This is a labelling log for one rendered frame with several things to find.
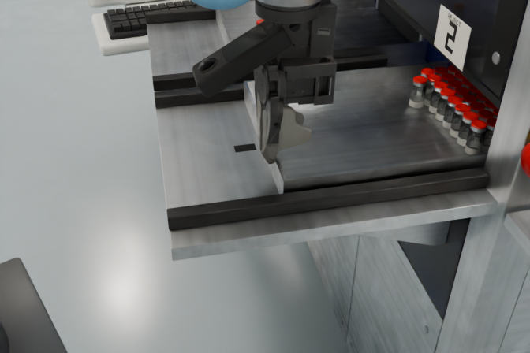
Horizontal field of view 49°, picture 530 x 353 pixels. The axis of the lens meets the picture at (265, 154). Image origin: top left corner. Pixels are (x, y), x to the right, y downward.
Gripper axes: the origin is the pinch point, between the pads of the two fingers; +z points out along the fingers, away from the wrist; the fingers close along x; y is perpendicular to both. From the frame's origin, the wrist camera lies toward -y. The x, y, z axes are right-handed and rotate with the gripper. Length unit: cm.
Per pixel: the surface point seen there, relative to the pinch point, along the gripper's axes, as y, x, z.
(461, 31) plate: 26.6, 4.6, -12.9
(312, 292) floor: 28, 55, 91
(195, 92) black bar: -6.5, 20.6, 1.6
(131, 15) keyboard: -16, 73, 9
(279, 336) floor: 15, 42, 91
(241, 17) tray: 6, 53, 3
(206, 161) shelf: -7.0, 5.0, 3.7
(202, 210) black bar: -8.9, -7.5, 1.7
